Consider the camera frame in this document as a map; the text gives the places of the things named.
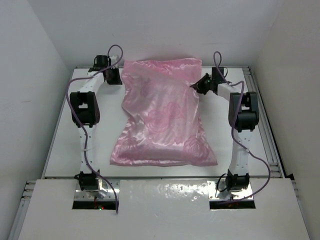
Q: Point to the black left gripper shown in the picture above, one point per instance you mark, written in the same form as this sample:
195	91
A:
117	81

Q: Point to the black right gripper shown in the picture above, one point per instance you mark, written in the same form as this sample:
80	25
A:
199	86

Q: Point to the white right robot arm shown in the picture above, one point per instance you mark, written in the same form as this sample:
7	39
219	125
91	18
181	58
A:
243	117

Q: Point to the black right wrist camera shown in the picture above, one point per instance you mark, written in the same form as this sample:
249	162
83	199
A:
219	72

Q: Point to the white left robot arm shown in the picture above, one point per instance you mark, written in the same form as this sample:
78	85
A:
85	114

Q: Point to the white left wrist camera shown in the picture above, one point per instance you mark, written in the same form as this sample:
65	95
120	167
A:
113	61

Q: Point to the metal base plate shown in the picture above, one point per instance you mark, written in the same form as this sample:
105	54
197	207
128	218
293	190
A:
103	193
217	194

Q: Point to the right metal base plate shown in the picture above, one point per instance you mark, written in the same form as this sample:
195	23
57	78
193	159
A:
217	194

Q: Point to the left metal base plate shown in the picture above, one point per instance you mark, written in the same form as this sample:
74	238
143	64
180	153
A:
103	193

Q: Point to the white front cover board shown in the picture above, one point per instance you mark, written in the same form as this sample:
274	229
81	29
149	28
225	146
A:
162	210

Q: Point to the pink pillowcase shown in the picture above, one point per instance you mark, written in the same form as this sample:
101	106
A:
164	127

